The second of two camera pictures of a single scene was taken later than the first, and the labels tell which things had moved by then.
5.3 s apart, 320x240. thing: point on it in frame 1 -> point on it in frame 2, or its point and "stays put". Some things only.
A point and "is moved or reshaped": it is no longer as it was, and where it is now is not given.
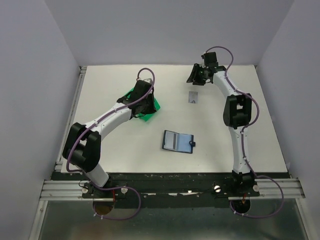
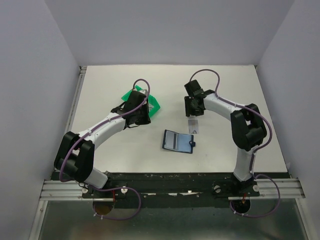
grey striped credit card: x=170 y=140 stays put
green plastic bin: x=145 y=117 stays put
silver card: x=193 y=96 is moved or reshaped
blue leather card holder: x=178 y=142 stays put
